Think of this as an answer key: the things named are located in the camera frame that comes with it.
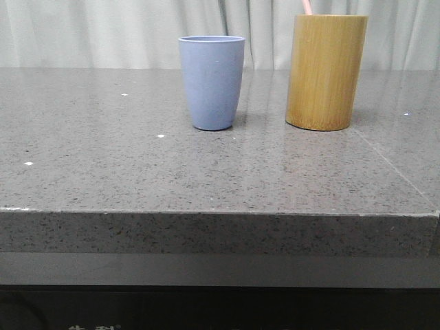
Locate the blue plastic cup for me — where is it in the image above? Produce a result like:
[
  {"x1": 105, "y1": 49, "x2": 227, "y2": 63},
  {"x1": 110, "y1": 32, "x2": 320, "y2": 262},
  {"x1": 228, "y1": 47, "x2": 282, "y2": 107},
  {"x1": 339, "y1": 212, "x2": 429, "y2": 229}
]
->
[{"x1": 178, "y1": 36, "x2": 245, "y2": 131}]

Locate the bamboo cylinder holder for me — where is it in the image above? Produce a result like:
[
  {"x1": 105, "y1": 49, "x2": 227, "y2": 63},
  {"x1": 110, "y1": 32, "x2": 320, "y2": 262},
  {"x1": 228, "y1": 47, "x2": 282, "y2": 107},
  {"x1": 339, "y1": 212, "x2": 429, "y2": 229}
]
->
[{"x1": 285, "y1": 14, "x2": 369, "y2": 131}]

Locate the white curtain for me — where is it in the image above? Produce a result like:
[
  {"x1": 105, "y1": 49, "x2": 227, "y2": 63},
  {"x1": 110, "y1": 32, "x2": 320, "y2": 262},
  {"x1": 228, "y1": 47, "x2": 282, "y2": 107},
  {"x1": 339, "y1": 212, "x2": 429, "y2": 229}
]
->
[{"x1": 1, "y1": 1, "x2": 439, "y2": 70}]

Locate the dark cabinet below counter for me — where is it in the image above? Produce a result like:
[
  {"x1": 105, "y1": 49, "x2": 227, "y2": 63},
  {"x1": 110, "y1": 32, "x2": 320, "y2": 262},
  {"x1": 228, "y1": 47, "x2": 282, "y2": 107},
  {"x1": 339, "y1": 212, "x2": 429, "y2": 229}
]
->
[{"x1": 1, "y1": 285, "x2": 439, "y2": 329}]

